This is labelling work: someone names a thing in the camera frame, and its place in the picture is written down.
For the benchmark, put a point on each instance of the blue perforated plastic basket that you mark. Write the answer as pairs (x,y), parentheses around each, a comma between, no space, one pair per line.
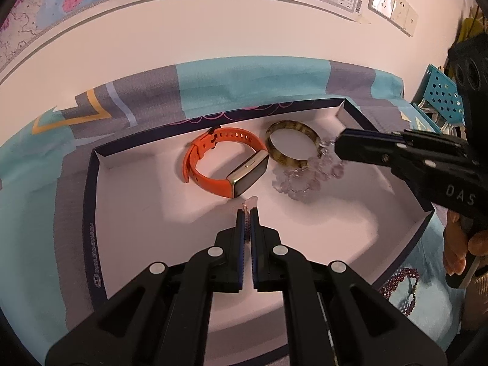
(438,91)

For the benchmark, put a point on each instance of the teal and grey printed blanket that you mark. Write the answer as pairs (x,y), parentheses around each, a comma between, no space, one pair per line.
(247,84)

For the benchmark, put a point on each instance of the person's right hand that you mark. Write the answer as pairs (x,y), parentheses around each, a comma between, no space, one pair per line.
(455,247)

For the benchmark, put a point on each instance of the clear tape strip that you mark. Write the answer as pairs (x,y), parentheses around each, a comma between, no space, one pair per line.
(360,18)

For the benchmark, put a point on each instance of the tortoiseshell bangle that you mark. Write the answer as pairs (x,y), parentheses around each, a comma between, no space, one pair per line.
(289,162)

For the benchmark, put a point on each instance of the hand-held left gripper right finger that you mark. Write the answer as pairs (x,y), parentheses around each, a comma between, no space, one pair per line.
(254,244)

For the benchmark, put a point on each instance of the white tray with dark rim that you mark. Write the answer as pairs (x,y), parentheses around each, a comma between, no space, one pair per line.
(152,217)

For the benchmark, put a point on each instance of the yellow green cloth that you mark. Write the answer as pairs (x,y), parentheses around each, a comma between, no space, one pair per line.
(471,26)

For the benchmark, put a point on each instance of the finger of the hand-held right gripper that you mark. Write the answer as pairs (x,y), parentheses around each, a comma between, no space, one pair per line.
(362,148)
(373,132)

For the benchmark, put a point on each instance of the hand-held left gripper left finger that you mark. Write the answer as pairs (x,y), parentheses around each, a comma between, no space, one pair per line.
(241,240)

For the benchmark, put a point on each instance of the small clear pink trinket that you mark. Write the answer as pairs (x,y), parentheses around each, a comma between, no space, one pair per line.
(250,202)

